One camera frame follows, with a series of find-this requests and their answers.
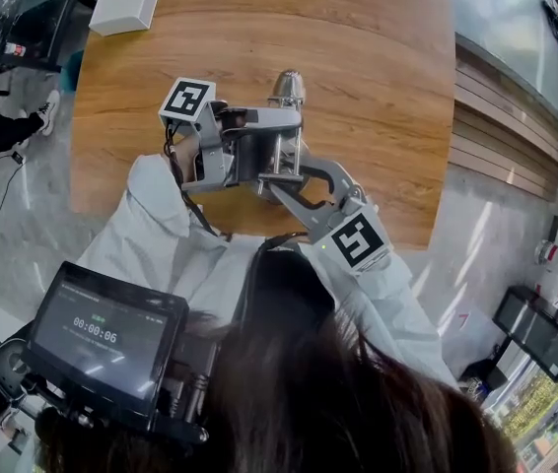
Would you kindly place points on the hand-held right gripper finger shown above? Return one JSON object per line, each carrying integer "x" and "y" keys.
{"x": 340, "y": 178}
{"x": 303, "y": 210}

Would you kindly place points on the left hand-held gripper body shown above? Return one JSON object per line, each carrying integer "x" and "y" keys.
{"x": 188, "y": 99}

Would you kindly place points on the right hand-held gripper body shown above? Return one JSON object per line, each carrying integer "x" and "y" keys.
{"x": 355, "y": 242}

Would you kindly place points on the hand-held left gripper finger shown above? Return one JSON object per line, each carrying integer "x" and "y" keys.
{"x": 274, "y": 118}
{"x": 252, "y": 158}

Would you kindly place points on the silver desk lamp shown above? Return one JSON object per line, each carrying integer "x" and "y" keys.
{"x": 289, "y": 89}

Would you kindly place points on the person's left forearm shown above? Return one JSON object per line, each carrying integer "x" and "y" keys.
{"x": 156, "y": 200}

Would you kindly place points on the person's right forearm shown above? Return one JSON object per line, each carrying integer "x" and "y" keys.
{"x": 397, "y": 308}

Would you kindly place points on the wooden table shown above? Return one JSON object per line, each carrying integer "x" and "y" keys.
{"x": 372, "y": 96}

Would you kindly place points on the white rectangular box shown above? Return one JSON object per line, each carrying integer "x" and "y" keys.
{"x": 123, "y": 5}

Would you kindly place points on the teal stool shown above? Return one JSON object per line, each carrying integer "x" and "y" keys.
{"x": 72, "y": 72}

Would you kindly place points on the person's white jacket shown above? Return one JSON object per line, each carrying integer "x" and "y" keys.
{"x": 200, "y": 269}

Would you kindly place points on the wooden slatted bench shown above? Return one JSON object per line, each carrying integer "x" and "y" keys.
{"x": 501, "y": 131}

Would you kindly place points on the small bottle with red label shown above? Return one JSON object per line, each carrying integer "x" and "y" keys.
{"x": 17, "y": 48}

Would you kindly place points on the glass jar with red label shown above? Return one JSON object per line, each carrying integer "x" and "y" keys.
{"x": 548, "y": 252}

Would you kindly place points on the black glass side table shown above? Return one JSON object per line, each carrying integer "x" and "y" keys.
{"x": 535, "y": 330}

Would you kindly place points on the black monitor screen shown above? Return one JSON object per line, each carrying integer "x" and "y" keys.
{"x": 101, "y": 340}

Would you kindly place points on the black metal frame table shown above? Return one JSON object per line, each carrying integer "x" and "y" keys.
{"x": 27, "y": 22}

